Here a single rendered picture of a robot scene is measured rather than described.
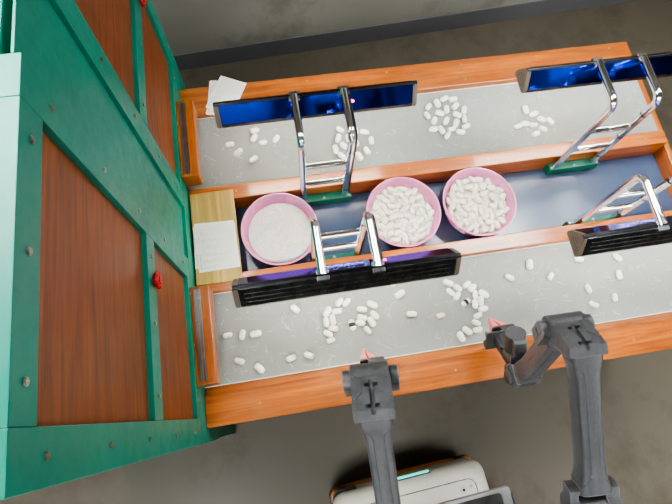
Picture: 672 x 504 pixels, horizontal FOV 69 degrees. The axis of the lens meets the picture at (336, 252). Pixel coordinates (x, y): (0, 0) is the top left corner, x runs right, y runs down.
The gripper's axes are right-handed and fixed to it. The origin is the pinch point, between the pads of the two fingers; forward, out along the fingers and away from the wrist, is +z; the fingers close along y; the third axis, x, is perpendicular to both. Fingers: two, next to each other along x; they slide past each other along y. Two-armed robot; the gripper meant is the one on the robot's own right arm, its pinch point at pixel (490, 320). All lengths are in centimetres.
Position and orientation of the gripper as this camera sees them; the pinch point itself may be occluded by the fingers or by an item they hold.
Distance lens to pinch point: 166.8
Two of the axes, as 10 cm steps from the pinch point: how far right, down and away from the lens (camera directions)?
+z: -1.4, -5.1, 8.5
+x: 0.8, 8.5, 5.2
